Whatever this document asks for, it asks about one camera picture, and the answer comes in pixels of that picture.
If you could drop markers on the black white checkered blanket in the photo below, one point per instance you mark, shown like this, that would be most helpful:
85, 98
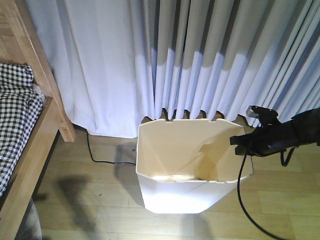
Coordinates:
20, 108

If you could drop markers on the white curtain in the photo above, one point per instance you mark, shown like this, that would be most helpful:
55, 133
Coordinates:
118, 61

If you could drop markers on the white plastic trash bin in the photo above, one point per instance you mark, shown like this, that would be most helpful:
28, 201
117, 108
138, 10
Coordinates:
185, 166

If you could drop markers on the wooden bed frame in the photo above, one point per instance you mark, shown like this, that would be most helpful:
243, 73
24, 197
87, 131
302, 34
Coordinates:
20, 45

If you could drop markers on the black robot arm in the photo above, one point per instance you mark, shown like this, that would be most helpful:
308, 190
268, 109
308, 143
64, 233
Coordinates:
306, 125

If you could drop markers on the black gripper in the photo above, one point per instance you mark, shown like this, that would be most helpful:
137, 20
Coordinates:
266, 140

